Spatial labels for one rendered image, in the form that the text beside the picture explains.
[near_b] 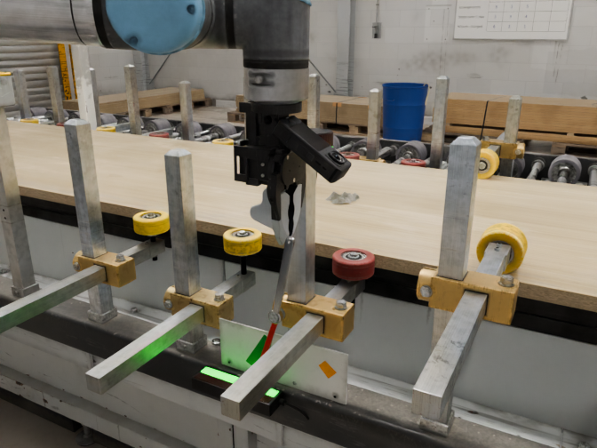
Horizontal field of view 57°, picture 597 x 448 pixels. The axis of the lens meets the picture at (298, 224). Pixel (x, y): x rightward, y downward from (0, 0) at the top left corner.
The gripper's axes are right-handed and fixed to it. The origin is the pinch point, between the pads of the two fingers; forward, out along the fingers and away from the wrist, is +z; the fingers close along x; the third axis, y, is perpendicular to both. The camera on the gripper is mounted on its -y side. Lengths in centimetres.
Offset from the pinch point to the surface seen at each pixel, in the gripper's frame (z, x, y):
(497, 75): 28, -726, 76
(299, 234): 1.7, -5.9, 1.1
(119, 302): 40, -26, 65
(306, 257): 5.7, -6.3, 0.0
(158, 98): 83, -622, 578
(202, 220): 11.7, -26.1, 36.2
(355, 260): 10.7, -20.0, -3.4
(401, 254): 11.0, -27.3, -9.8
